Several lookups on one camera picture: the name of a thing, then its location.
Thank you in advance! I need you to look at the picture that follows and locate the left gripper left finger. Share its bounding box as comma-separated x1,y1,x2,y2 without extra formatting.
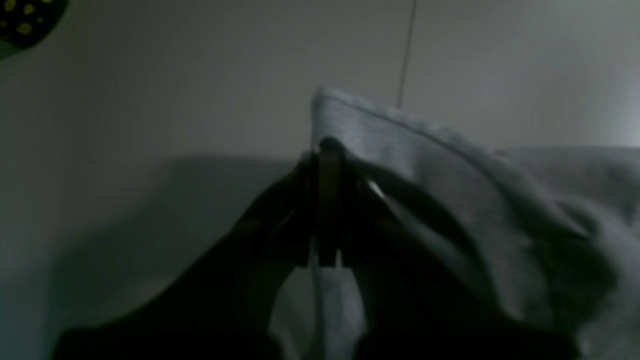
50,153,317,360

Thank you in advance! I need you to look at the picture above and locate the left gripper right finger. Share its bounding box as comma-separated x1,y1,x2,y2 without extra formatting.
320,137,580,360

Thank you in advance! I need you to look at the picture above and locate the grey T-shirt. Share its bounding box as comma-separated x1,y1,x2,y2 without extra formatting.
270,86,640,360

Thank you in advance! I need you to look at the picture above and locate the black yellow patterned object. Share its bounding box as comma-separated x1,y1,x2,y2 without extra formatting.
0,0,70,50

